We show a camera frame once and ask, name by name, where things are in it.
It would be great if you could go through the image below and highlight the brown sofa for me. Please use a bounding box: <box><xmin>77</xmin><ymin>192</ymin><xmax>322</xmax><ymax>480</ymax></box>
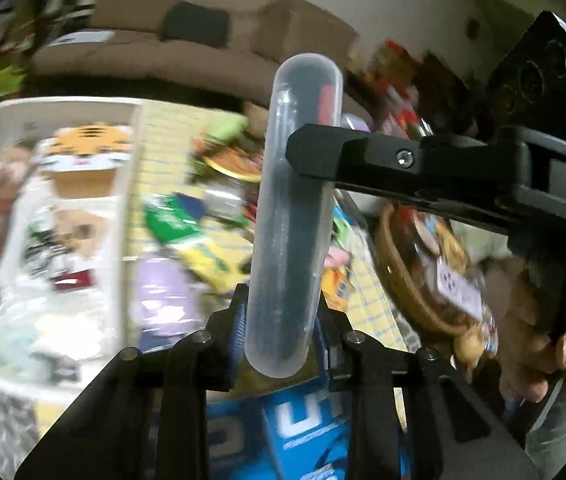
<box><xmin>32</xmin><ymin>0</ymin><xmax>358</xmax><ymax>104</ymax></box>

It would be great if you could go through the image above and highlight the white storage tray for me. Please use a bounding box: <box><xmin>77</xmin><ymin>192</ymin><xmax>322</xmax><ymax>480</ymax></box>
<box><xmin>0</xmin><ymin>96</ymin><xmax>144</xmax><ymax>406</ymax></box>

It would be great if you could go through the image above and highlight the clear toothbrush case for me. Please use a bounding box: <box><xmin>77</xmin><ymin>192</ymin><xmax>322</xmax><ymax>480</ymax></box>
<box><xmin>245</xmin><ymin>53</ymin><xmax>343</xmax><ymax>378</ymax></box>

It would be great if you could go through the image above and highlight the blue printed box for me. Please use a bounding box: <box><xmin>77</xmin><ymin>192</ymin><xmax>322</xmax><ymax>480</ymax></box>
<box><xmin>207</xmin><ymin>378</ymin><xmax>353</xmax><ymax>480</ymax></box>

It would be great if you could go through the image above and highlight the wicker basket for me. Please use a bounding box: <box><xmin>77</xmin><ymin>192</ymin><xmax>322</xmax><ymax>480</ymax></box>
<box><xmin>374</xmin><ymin>203</ymin><xmax>492</xmax><ymax>337</ymax></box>

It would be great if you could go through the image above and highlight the black cushion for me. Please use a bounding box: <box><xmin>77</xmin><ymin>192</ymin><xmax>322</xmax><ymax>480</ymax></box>
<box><xmin>158</xmin><ymin>1</ymin><xmax>231</xmax><ymax>48</ymax></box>

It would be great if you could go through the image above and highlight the green lid snack box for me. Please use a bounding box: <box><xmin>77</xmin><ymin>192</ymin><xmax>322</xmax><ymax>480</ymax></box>
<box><xmin>206</xmin><ymin>113</ymin><xmax>249</xmax><ymax>144</ymax></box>

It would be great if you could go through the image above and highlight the yellow checkered tablecloth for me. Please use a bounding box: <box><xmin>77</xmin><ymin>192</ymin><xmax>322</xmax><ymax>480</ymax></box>
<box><xmin>32</xmin><ymin>98</ymin><xmax>415</xmax><ymax>441</ymax></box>

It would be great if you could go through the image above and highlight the pink sock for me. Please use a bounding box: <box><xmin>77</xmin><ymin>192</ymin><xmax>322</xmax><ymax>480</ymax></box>
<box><xmin>323</xmin><ymin>246</ymin><xmax>351</xmax><ymax>269</ymax></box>

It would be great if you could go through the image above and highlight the instant noodle bowl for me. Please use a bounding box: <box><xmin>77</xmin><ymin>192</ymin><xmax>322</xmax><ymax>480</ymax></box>
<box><xmin>191</xmin><ymin>134</ymin><xmax>263</xmax><ymax>183</ymax></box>

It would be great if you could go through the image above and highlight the white power adapter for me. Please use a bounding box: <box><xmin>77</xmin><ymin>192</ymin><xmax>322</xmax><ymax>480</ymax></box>
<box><xmin>435</xmin><ymin>257</ymin><xmax>484</xmax><ymax>322</ymax></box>

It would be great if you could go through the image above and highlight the yellow soap packet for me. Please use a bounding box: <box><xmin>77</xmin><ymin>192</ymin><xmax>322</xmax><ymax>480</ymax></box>
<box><xmin>321</xmin><ymin>266</ymin><xmax>353</xmax><ymax>312</ymax></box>

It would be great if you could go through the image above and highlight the tiger face box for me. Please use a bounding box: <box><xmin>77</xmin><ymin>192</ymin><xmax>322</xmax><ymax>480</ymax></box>
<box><xmin>36</xmin><ymin>122</ymin><xmax>133</xmax><ymax>200</ymax></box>

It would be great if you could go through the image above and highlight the person right hand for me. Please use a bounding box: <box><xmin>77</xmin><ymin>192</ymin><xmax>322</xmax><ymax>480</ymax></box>
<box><xmin>485</xmin><ymin>258</ymin><xmax>566</xmax><ymax>403</ymax></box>

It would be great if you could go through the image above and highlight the green Darlie toothpaste box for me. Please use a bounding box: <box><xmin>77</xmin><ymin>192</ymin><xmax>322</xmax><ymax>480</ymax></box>
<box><xmin>142</xmin><ymin>192</ymin><xmax>252</xmax><ymax>296</ymax></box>

